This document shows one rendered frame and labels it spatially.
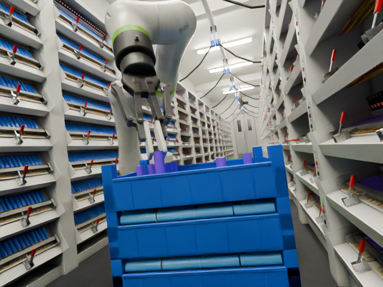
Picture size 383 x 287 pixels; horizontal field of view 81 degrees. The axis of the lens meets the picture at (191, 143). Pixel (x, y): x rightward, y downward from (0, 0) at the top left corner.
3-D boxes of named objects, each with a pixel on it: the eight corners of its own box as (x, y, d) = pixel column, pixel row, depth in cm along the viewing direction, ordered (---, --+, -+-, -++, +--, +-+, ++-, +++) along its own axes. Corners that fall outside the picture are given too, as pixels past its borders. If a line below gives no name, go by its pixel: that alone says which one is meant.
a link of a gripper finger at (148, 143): (147, 120, 43) (143, 121, 43) (154, 152, 40) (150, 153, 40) (145, 129, 45) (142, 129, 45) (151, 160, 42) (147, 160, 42)
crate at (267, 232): (109, 260, 38) (105, 212, 38) (149, 221, 58) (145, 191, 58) (296, 249, 34) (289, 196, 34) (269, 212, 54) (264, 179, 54)
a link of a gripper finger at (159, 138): (153, 128, 46) (156, 128, 46) (161, 159, 43) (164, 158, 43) (155, 120, 43) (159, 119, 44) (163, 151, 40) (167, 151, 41)
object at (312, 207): (330, 246, 93) (315, 214, 95) (301, 207, 152) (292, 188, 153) (383, 231, 88) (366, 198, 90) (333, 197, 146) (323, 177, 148)
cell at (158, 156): (155, 187, 40) (151, 151, 40) (158, 185, 42) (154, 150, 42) (166, 185, 40) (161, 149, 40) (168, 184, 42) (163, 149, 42)
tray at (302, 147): (317, 154, 95) (306, 133, 96) (293, 150, 153) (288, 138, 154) (368, 134, 90) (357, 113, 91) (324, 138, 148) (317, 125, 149)
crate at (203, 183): (105, 212, 38) (100, 165, 38) (145, 191, 58) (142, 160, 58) (289, 196, 34) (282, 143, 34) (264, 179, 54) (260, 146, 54)
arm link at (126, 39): (112, 23, 48) (155, 28, 51) (112, 66, 57) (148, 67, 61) (115, 42, 45) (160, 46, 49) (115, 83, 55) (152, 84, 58)
